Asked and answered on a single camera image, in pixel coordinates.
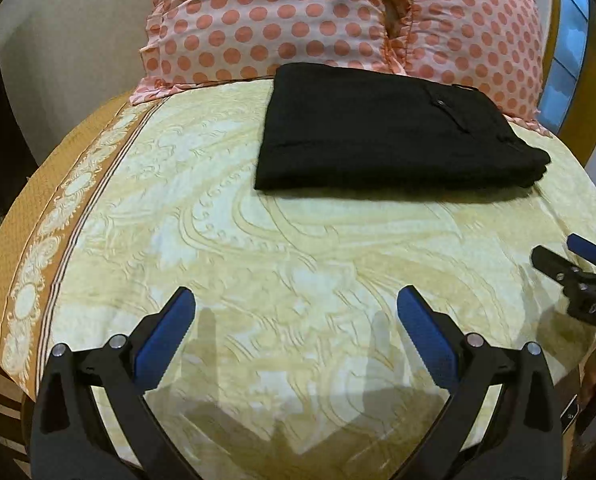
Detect wooden window frame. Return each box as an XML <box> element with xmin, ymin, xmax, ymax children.
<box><xmin>503</xmin><ymin>0</ymin><xmax>596</xmax><ymax>171</ymax></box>

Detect yellow patterned bedsheet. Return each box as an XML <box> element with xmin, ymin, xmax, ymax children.
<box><xmin>0</xmin><ymin>76</ymin><xmax>596</xmax><ymax>463</ymax></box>

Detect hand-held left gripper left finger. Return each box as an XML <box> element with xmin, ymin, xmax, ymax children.
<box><xmin>30</xmin><ymin>286</ymin><xmax>213</xmax><ymax>480</ymax></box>

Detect large pink polka-dot pillow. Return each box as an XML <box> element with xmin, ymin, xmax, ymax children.
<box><xmin>138</xmin><ymin>0</ymin><xmax>403</xmax><ymax>95</ymax></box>

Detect wooden bed frame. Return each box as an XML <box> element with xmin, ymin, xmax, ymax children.
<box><xmin>0</xmin><ymin>342</ymin><xmax>41</xmax><ymax>478</ymax></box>

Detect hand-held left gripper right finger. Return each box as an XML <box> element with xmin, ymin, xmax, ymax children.
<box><xmin>397</xmin><ymin>285</ymin><xmax>565</xmax><ymax>480</ymax></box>

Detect glass window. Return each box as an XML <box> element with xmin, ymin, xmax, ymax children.
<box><xmin>537</xmin><ymin>0</ymin><xmax>593</xmax><ymax>137</ymax></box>

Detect black pants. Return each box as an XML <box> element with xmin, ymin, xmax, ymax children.
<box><xmin>254</xmin><ymin>62</ymin><xmax>552</xmax><ymax>193</ymax></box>

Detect small pink polka-dot pillow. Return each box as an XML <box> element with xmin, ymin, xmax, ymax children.
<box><xmin>384</xmin><ymin>0</ymin><xmax>553</xmax><ymax>133</ymax></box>

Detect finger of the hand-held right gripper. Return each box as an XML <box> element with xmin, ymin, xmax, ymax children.
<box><xmin>566</xmin><ymin>233</ymin><xmax>596</xmax><ymax>268</ymax></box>
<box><xmin>530</xmin><ymin>245</ymin><xmax>591</xmax><ymax>292</ymax></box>

